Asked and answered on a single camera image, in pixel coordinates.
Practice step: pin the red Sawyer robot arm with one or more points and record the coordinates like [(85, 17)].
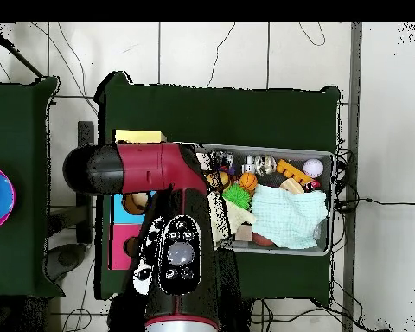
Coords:
[(145, 166)]

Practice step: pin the cream waffle cloth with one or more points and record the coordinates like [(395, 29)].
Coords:
[(240, 214)]

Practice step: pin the hamburger toy ball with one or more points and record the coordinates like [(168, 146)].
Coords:
[(224, 178)]

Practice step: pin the wooden box with three holes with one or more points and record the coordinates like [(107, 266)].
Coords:
[(122, 214)]

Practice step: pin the grey metal bar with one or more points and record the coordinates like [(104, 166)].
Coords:
[(354, 103)]

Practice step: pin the green spiky rubber ball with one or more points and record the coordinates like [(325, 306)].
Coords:
[(238, 197)]

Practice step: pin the pink plastic bowl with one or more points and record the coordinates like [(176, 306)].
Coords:
[(0, 226)]

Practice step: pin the orange toy basketball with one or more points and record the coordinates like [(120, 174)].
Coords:
[(248, 181)]

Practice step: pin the shallow mesh bin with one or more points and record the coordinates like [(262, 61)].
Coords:
[(318, 154)]

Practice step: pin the black tripod leg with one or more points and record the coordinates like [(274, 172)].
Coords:
[(20, 58)]

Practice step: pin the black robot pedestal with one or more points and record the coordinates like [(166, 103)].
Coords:
[(245, 316)]

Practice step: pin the mint green waffle cloth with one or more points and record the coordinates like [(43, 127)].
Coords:
[(287, 218)]

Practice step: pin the dark green tablecloth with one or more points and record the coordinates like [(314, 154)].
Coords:
[(20, 138), (263, 114)]

